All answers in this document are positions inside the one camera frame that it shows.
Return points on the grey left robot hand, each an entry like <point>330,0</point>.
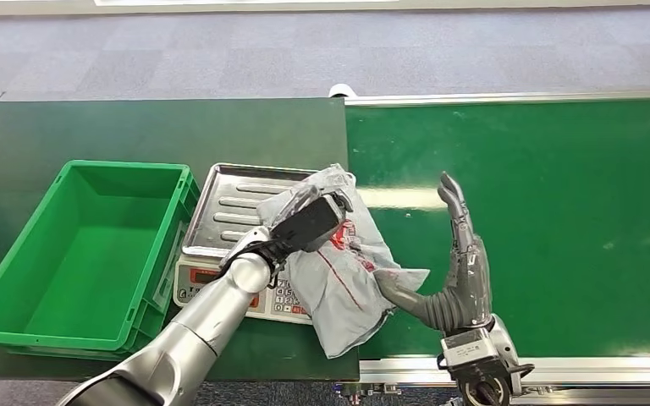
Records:
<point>308,224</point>

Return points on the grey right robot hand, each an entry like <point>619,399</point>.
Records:
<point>468,291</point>

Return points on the grey plastic mailer package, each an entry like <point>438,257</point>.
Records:
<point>342,291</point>

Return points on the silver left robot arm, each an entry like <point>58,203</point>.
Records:
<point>201,330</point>

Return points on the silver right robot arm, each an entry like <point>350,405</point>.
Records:
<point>490,381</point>

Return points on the green conveyor belt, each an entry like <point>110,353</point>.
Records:
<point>555,224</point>

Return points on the white conveyor roller end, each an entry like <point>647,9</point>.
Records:
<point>338,89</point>

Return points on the steel scale tray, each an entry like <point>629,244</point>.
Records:
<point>229,207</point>

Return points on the white electronic weighing scale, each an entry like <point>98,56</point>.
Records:
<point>190,280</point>

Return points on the green plastic crate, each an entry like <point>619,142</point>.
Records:
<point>95,252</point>

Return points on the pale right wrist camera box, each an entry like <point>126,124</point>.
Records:
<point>468,347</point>

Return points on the wide aluminium conveyor rail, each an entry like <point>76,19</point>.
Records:
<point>583,370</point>

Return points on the metal conveyor bracket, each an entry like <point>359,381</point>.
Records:
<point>367,389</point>

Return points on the thin aluminium conveyor rail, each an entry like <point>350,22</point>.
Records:
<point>499,98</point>

